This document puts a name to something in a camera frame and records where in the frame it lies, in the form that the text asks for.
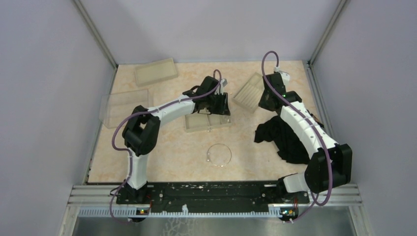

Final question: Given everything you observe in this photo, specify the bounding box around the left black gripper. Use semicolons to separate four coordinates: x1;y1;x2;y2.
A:
206;91;231;116

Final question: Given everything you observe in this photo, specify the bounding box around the beige compartment jewelry tray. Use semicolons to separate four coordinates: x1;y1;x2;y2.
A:
184;113;232;133

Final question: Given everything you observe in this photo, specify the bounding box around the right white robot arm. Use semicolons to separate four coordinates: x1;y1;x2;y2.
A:
254;72;353;203

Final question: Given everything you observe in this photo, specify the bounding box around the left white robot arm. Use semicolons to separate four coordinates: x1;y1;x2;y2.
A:
122;76;231;204

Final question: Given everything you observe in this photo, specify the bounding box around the black cloth with print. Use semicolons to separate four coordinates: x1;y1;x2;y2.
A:
254;115;310;164

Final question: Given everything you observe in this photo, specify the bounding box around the clear plastic box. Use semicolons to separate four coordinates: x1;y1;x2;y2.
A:
99;89;153;129

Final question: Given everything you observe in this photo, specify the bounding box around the beige slotted ring tray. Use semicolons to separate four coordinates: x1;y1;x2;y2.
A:
232;72;264;113

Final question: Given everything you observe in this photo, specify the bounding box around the silver wire bangle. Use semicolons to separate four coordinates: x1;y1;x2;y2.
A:
206;144;232;167

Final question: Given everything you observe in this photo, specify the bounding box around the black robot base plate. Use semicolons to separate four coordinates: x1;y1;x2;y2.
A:
116;180;310;213

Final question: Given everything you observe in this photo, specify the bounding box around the white slotted cable duct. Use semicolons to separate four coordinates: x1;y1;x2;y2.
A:
78;206;282;218

